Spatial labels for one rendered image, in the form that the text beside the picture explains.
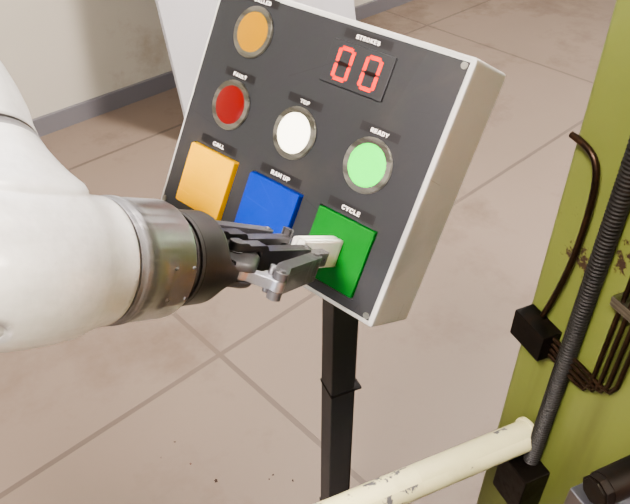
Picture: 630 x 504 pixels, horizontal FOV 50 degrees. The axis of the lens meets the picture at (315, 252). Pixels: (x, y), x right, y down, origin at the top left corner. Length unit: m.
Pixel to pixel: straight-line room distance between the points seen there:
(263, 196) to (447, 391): 1.24
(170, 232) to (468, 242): 1.98
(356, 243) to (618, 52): 0.32
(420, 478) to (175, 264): 0.59
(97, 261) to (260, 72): 0.42
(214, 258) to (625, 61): 0.46
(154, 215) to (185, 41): 2.41
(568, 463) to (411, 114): 0.57
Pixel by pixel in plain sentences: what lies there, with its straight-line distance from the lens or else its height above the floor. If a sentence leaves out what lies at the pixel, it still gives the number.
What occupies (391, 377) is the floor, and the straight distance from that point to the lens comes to 1.92.
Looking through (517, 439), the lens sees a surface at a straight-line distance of 1.04.
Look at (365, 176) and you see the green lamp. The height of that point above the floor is 1.08.
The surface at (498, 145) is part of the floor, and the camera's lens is 2.99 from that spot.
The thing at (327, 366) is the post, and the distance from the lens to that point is 1.06.
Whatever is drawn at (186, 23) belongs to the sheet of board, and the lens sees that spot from 2.87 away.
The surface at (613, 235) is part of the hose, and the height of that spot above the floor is 1.01.
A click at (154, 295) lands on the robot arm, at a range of 0.47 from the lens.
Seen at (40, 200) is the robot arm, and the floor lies 1.23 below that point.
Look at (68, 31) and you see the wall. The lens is 3.11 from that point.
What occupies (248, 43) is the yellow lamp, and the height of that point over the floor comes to 1.15.
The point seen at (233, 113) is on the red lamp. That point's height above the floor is 1.08.
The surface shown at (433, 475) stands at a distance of 0.98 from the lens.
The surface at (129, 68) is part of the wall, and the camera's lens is 3.29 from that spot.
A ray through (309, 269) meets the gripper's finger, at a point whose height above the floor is 1.06.
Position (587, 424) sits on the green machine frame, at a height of 0.73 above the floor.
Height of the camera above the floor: 1.45
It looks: 39 degrees down
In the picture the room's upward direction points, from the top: straight up
